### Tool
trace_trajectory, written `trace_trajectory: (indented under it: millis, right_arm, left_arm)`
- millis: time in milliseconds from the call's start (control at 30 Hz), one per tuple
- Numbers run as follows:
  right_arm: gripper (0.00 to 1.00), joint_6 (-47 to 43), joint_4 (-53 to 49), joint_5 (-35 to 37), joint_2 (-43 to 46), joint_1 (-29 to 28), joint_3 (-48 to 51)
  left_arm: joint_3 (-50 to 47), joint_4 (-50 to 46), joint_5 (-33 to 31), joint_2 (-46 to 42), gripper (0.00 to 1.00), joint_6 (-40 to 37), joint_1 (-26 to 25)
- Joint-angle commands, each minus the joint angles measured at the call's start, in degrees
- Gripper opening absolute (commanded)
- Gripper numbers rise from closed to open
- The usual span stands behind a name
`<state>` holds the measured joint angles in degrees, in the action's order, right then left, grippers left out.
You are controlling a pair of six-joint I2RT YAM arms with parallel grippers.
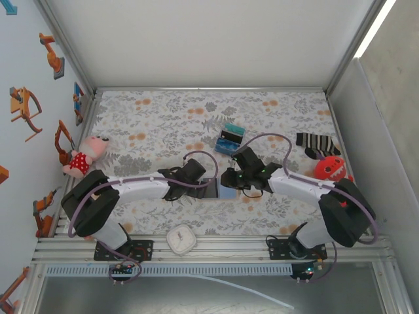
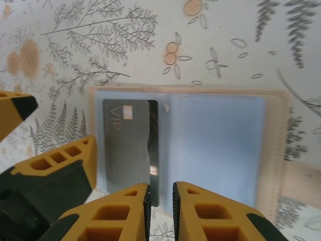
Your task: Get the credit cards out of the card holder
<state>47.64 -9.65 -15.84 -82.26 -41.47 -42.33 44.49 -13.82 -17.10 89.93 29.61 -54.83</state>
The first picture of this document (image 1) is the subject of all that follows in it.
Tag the aluminium frame rail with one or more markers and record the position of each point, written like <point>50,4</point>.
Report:
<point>95,104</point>
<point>229,248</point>
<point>336,114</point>
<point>209,88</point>

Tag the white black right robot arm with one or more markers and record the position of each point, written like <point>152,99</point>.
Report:
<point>294,183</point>

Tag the pink plush doll red dress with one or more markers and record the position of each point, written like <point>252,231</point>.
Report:
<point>82,162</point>

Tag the red plush monster toy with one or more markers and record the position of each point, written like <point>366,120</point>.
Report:
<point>330,168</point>

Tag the small circuit board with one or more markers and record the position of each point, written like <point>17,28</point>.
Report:
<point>122,269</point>
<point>306,271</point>

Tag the white light strip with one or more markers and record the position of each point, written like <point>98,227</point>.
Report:
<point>376,26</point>

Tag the thin white tube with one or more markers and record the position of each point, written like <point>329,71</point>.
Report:
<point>278,301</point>

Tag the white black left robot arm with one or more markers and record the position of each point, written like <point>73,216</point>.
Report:
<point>140,189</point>

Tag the white square clock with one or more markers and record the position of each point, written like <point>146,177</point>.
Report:
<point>181,240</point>

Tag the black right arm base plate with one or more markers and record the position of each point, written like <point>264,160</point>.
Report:
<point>278,248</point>

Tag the black white striped sock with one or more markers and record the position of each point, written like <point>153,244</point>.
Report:
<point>317,142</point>

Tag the aluminium frame post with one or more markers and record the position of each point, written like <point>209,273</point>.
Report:
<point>357,42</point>
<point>65,42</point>

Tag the blue card box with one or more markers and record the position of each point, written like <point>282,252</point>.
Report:
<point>244,140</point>

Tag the floral patterned table mat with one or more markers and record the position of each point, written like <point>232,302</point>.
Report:
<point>163,114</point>

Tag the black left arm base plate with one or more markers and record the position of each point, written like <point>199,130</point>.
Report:
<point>144,250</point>

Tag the blue VIP card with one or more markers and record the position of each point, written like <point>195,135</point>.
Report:
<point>226,146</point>

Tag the teal VIP card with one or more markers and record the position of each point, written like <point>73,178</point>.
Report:
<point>235,129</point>

